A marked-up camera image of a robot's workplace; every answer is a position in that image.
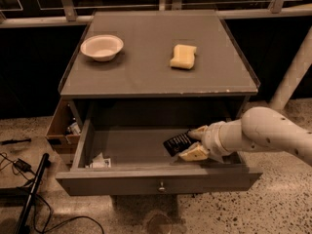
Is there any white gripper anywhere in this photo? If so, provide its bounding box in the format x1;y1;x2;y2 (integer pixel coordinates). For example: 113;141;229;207
178;121;230;163

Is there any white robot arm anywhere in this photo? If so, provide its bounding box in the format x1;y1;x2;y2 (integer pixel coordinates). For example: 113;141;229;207
179;28;312;165

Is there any round metal drawer knob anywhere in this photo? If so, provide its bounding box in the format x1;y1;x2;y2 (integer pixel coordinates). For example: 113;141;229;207
158;182;167;193

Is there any open grey top drawer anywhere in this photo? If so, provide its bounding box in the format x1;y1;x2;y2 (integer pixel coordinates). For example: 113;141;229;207
56;118;262;196

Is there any grey cabinet with counter top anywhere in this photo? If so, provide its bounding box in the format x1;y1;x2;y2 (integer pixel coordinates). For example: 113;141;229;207
60;11;258;126

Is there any white crumpled packet in drawer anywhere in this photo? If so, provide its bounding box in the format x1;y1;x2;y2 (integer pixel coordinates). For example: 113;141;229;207
86;153;111;168

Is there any yellow sponge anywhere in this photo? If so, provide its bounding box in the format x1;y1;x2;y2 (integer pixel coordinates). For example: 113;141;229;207
170;44;197;69

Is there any small white bottle in box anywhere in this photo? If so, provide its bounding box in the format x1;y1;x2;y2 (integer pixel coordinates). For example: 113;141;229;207
66;122;81;136

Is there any brown cardboard box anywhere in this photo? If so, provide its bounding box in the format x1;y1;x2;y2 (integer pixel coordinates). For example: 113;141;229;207
46;99;80;165

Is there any white paper bowl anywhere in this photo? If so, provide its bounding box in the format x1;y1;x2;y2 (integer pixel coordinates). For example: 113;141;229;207
80;35;124;62

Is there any black power adapter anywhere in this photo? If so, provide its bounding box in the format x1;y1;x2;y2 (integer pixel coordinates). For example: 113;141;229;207
14;159;31;173

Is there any metal window railing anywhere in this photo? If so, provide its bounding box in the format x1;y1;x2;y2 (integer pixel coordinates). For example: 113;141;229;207
0;0;312;27

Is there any black tool on floor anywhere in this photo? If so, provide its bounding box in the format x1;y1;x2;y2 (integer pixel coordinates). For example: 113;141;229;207
0;138;31;145

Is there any black pole on floor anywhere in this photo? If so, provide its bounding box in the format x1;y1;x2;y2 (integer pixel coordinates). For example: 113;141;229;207
14;153;50;234

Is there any black cable on floor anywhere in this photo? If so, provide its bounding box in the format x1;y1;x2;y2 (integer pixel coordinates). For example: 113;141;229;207
0;151;105;234

